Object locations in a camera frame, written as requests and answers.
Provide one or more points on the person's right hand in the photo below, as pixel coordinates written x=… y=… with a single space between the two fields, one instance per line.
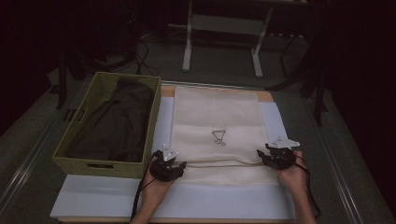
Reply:
x=292 y=179

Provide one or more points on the white foam mat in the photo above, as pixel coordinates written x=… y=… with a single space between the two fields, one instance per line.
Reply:
x=218 y=202

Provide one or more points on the white metal table frame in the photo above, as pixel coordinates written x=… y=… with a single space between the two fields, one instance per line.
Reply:
x=186 y=46

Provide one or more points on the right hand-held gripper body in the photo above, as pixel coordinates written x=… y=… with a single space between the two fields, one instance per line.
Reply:
x=280 y=158

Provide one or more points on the green woven basket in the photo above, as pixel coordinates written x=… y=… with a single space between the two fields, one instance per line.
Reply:
x=93 y=170

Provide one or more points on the black metal stand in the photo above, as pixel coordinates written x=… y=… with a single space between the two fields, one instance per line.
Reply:
x=319 y=93

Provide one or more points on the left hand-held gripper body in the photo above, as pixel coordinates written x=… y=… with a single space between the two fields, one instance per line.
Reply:
x=163 y=169

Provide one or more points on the cream cloth bag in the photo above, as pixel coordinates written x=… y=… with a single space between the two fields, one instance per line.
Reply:
x=218 y=109

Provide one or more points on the dark cloth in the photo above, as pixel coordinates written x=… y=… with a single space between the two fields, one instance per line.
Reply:
x=118 y=124

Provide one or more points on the person's left hand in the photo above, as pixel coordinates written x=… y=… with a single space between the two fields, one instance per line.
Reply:
x=157 y=189

